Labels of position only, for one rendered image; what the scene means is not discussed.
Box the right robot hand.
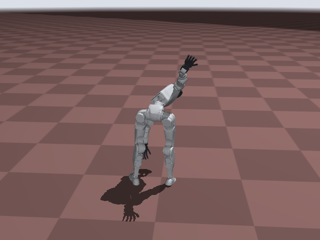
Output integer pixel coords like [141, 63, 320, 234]
[180, 55, 198, 74]

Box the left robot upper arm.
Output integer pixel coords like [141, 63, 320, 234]
[147, 120, 154, 126]

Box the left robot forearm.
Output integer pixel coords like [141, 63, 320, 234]
[143, 125, 150, 144]

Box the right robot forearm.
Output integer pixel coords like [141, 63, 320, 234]
[178, 68, 187, 80]

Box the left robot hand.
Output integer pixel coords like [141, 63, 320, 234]
[142, 141, 151, 160]

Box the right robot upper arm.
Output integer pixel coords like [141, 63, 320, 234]
[174, 78, 188, 91]

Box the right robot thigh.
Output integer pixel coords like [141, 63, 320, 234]
[161, 111, 176, 157]

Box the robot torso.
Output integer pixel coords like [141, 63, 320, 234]
[146, 84, 180, 122]

